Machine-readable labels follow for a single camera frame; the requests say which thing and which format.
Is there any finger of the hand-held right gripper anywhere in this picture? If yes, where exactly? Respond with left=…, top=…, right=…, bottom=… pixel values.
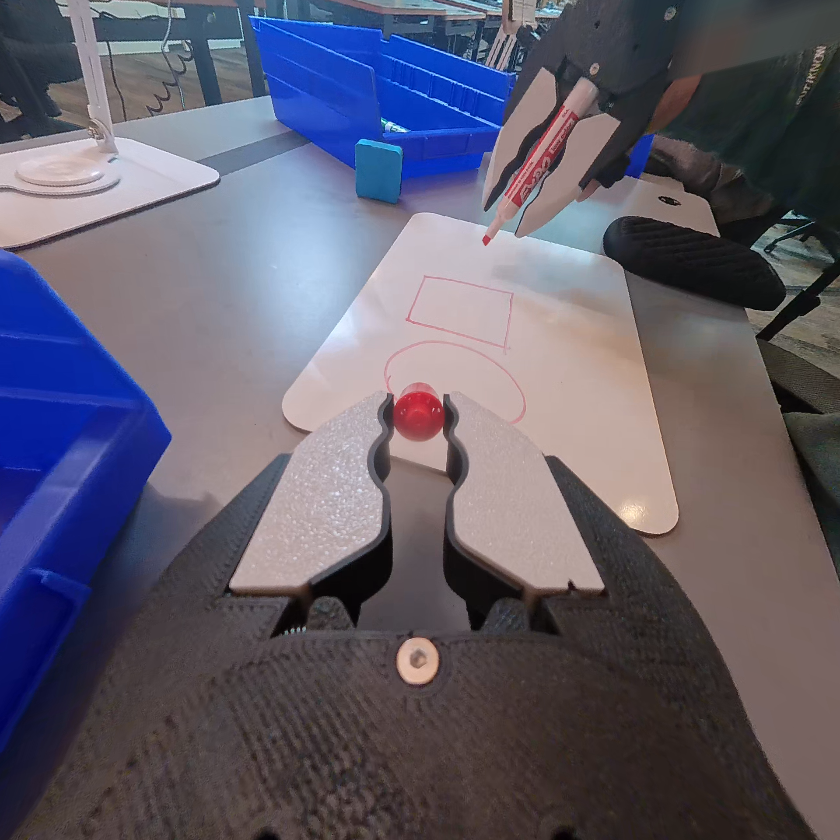
left=514, top=111, right=626, bottom=241
left=482, top=69, right=561, bottom=214

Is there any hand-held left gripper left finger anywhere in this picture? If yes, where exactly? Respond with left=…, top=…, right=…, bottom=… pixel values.
left=230, top=390, right=395, bottom=605

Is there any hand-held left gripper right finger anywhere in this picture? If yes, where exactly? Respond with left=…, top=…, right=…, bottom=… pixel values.
left=444, top=392, right=607, bottom=607

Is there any red dry-erase marker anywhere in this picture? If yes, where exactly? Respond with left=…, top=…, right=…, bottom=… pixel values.
left=481, top=79, right=599, bottom=249

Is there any red marker cap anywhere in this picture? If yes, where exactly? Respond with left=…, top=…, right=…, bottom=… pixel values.
left=393, top=382, right=450, bottom=445

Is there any blue whiteboard eraser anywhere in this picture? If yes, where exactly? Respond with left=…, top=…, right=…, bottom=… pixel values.
left=353, top=138, right=406, bottom=206

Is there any white whiteboard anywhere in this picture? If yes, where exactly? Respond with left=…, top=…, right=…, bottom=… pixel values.
left=280, top=210, right=682, bottom=538

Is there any blue plastic bin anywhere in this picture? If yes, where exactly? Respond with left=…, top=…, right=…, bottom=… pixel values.
left=248, top=15, right=521, bottom=182
left=0, top=248, right=174, bottom=758
left=624, top=132, right=658, bottom=179

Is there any person's right hand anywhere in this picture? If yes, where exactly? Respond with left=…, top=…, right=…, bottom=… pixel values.
left=649, top=73, right=707, bottom=137

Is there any wooden desk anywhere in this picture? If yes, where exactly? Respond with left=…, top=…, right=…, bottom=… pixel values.
left=92, top=0, right=270, bottom=109
left=315, top=0, right=489, bottom=43

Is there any green sweatshirt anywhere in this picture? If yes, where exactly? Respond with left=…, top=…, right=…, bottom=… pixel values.
left=785, top=410, right=840, bottom=576

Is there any black coiled cable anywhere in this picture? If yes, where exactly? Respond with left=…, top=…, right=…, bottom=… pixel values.
left=142, top=37, right=195, bottom=119

